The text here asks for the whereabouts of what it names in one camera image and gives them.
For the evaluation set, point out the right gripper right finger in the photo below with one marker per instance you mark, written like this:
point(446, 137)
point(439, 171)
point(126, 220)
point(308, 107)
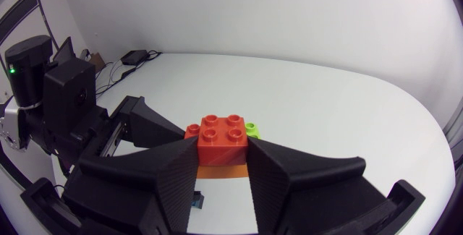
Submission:
point(289, 180)

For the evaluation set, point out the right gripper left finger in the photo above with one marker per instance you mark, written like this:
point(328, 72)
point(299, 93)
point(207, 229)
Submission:
point(144, 177)

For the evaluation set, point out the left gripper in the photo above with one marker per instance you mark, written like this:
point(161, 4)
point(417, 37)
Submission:
point(87, 141)

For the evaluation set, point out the red toy brick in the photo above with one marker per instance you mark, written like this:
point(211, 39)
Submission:
point(222, 144)
point(192, 131)

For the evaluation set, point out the small green toy brick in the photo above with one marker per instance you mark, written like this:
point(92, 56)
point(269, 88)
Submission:
point(253, 131)

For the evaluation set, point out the orange toy brick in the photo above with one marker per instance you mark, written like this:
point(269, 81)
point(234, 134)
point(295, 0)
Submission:
point(222, 172)

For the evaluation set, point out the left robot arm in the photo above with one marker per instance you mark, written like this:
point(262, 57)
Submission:
point(27, 68)

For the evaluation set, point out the clear blue toy brick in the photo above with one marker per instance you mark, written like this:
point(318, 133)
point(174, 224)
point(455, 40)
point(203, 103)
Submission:
point(198, 200)

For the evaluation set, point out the black power brick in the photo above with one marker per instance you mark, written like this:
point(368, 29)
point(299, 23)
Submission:
point(134, 57)

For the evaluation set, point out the dark screen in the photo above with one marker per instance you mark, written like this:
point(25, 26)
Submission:
point(64, 51)

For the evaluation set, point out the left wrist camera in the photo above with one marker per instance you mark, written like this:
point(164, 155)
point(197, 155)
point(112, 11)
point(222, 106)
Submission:
point(68, 94)

